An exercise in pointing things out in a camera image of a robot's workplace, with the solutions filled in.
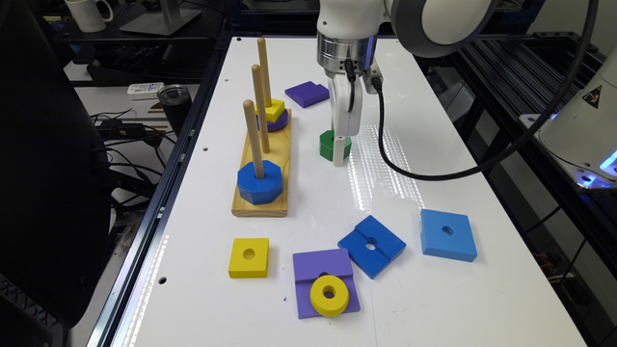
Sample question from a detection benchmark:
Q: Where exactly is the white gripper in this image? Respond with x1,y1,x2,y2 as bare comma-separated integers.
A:
326,69,383,167

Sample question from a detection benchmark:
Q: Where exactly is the wooden peg base board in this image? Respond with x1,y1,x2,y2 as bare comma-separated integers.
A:
231,113,291,217

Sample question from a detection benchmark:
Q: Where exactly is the middle wooden peg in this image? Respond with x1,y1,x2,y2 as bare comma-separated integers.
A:
252,65,270,153

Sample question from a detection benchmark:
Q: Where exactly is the purple grooved square block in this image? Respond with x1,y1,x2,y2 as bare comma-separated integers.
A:
293,249,361,319

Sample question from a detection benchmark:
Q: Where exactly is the grey monitor stand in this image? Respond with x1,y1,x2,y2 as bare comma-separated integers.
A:
120,0,201,36

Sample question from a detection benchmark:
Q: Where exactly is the black tumbler cup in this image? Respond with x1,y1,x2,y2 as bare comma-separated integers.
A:
157,84,192,135

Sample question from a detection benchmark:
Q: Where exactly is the black monitor back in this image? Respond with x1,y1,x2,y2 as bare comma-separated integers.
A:
1,1,111,328

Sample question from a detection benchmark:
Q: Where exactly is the blue octagon block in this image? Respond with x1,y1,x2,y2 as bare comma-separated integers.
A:
237,160,283,205

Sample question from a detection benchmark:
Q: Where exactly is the white remote control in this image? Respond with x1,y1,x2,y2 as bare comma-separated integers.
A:
127,82,165,100

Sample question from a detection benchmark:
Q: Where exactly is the yellow ring block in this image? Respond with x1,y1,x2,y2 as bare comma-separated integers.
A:
309,275,350,317

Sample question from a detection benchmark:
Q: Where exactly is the blue grooved square block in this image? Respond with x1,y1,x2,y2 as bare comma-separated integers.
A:
337,216,406,279

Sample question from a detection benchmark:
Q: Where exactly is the green octagon block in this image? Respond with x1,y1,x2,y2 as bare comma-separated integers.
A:
319,130,352,161

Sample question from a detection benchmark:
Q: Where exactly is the front wooden peg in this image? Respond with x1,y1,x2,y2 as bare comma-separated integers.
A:
243,99,265,179

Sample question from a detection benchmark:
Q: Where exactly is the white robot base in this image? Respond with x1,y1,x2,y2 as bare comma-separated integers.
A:
535,52,617,190

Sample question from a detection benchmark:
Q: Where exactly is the small yellow square block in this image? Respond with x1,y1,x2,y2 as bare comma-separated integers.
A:
264,99,285,122

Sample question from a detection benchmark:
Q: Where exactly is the wooden peg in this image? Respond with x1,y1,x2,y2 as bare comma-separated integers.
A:
257,37,272,107
252,65,270,153
243,99,265,179

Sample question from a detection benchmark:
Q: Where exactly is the dark purple notched block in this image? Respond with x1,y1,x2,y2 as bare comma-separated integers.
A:
284,81,330,108

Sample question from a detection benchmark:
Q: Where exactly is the white mug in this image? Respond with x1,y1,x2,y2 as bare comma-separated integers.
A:
65,0,114,34

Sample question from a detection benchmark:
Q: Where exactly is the light blue square block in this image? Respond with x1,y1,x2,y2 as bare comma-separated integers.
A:
420,209,477,262

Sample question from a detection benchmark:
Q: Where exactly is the rear wooden peg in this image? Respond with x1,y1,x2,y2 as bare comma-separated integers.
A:
257,37,272,107

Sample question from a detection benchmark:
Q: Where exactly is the purple round block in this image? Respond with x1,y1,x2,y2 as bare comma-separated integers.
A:
267,109,289,132

